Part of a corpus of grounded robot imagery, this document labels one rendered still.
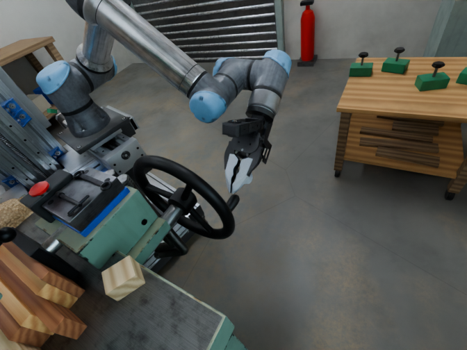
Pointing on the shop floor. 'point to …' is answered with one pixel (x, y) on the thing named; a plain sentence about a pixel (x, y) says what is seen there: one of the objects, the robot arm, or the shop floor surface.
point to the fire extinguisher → (307, 36)
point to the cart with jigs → (406, 116)
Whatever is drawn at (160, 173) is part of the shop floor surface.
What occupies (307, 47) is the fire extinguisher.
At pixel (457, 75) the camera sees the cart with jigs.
